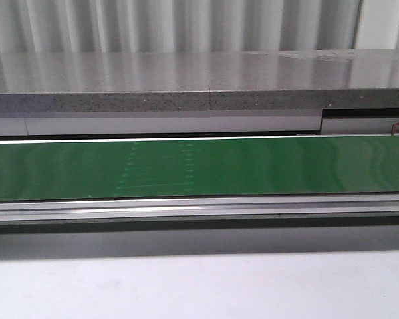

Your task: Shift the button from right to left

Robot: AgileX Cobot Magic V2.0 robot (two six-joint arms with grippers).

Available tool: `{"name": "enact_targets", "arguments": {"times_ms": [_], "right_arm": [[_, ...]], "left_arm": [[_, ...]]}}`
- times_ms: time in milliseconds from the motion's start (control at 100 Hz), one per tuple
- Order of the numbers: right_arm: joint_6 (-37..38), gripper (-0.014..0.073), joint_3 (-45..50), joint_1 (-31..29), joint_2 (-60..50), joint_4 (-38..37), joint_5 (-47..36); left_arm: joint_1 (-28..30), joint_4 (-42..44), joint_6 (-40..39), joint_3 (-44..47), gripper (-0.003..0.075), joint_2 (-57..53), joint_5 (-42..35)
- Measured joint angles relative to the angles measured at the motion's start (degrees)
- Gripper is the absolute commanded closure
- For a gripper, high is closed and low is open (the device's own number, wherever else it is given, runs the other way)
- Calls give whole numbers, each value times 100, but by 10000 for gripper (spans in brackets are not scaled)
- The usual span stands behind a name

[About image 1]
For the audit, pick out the aluminium conveyor frame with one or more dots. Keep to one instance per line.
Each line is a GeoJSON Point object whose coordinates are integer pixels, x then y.
{"type": "Point", "coordinates": [186, 213]}

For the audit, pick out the grey stone shelf slab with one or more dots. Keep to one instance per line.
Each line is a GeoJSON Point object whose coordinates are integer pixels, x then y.
{"type": "Point", "coordinates": [165, 82]}

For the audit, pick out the green conveyor belt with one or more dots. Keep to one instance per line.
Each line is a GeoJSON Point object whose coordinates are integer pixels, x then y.
{"type": "Point", "coordinates": [102, 169]}

